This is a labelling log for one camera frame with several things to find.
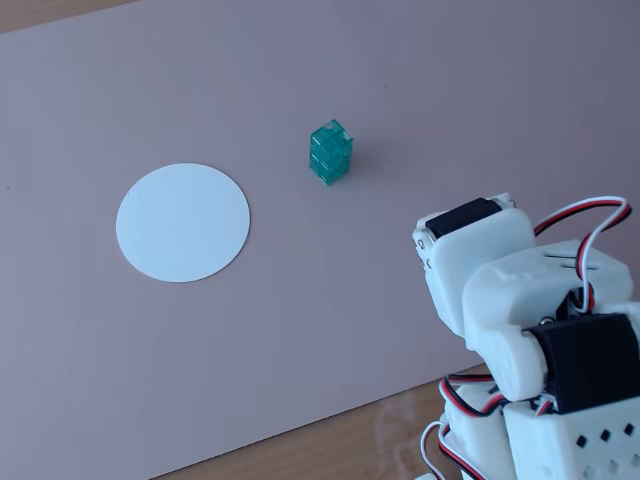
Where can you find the white paper circle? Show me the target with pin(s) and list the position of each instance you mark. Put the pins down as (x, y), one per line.
(182, 222)

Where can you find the pink mat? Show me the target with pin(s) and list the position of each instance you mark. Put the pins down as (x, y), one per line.
(300, 325)

